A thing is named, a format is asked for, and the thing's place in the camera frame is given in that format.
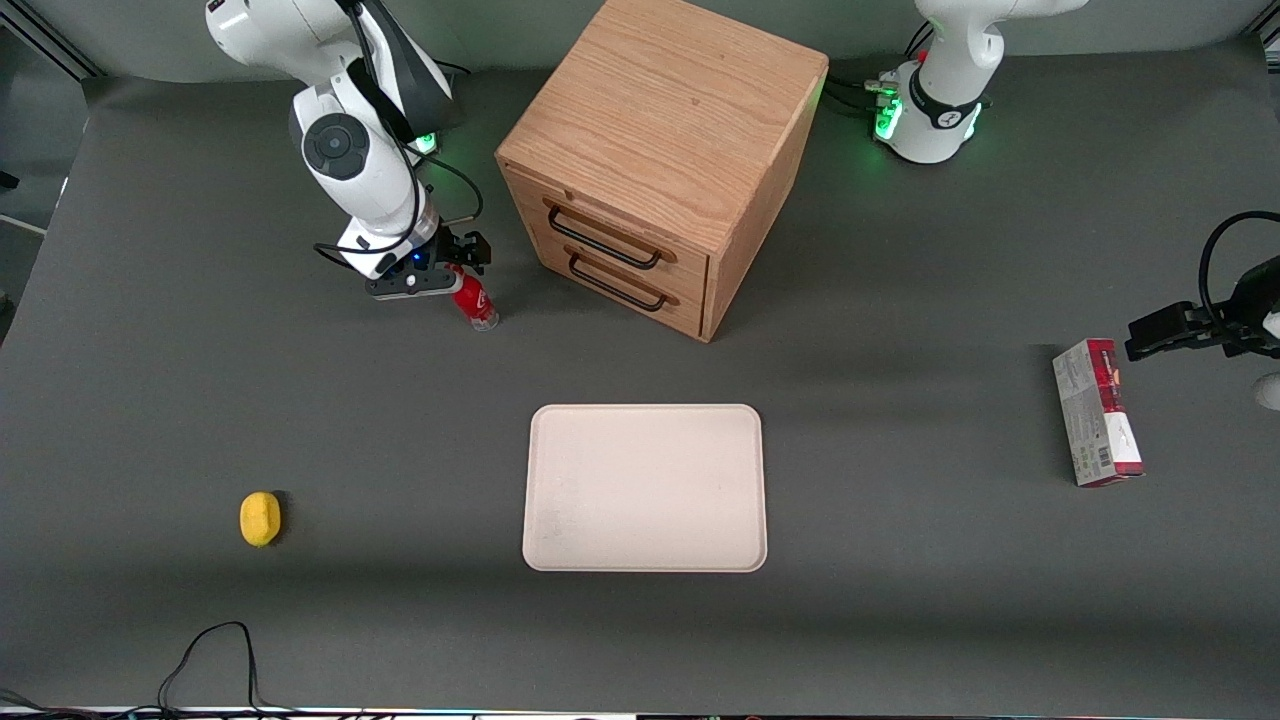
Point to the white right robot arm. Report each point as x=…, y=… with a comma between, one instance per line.
x=340, y=150

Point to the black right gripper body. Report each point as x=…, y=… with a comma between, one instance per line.
x=448, y=250

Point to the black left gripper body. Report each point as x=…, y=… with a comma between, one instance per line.
x=1243, y=325

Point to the red soda can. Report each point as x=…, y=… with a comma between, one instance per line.
x=478, y=305

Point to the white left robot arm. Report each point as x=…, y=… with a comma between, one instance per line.
x=940, y=100

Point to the aluminium frame rail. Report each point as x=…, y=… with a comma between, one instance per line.
x=50, y=45

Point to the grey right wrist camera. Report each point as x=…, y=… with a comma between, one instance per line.
x=410, y=285

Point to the yellow lemon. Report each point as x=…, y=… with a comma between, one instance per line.
x=260, y=520

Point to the cream rectangular tray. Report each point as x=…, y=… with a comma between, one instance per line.
x=645, y=490

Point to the wooden drawer cabinet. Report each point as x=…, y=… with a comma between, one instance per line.
x=660, y=110

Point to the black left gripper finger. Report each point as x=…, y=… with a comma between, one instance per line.
x=1160, y=330

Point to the red and grey carton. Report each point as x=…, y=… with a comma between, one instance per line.
x=1095, y=420

